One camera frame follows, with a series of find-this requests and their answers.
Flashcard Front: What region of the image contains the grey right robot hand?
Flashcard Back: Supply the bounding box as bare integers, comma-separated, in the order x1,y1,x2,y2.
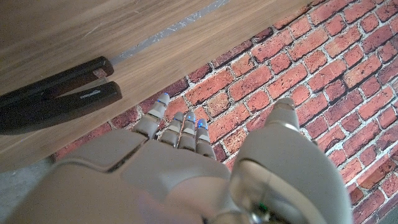
6,92,354,224

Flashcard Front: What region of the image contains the black stapler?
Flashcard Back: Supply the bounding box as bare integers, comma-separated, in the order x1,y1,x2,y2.
0,55,123,136

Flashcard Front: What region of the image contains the brick wall print backdrop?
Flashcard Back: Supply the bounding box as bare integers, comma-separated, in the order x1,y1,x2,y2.
51,0,398,224

